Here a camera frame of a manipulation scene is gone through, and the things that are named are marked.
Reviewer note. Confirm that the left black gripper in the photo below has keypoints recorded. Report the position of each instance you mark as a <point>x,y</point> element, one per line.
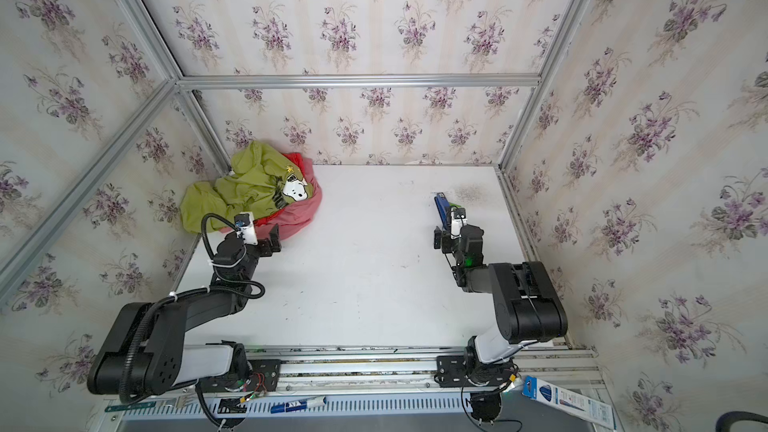
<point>267,243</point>

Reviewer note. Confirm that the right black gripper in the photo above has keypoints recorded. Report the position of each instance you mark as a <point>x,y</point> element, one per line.
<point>447,234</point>

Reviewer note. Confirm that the pink cloth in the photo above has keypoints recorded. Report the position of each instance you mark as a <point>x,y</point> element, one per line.
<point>293,218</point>

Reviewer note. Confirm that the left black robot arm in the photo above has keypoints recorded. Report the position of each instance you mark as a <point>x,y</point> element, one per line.
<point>146,354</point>

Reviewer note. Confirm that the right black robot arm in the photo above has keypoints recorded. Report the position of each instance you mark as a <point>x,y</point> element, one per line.
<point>527,310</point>

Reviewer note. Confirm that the red cloth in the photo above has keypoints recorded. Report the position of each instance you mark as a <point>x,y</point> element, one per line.
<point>304,165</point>

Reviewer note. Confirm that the blue stapler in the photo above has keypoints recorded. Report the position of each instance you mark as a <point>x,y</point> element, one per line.
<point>444,210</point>

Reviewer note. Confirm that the green printed t-shirt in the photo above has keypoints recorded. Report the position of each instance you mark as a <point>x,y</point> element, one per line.
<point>262,181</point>

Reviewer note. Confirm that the black round puck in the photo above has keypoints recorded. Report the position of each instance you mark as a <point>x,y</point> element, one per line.
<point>485,407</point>

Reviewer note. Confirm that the blue white marker pen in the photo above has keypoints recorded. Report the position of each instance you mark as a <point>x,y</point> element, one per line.
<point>299,405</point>

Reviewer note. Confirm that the white blue cardboard box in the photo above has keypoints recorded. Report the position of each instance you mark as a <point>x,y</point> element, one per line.
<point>575,404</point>

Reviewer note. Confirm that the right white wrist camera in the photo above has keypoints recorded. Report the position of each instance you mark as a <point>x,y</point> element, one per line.
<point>457,221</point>

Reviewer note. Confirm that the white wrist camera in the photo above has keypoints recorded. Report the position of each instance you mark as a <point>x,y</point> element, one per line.
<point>245,226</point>
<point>457,221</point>

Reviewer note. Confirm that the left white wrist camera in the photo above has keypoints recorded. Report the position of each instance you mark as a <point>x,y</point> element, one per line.
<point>245,226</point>

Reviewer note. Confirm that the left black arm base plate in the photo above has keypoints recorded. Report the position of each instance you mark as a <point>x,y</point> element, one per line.
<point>260,376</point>

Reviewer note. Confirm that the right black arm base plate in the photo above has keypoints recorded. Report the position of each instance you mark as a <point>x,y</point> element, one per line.
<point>456,371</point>

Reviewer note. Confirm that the aluminium mounting rail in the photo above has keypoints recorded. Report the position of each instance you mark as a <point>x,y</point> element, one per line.
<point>294,372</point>

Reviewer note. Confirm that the white slotted cable duct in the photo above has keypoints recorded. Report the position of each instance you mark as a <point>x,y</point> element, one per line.
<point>350,405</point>

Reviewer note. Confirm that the green handled tool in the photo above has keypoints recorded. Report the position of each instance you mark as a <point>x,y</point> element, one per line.
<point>130,407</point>

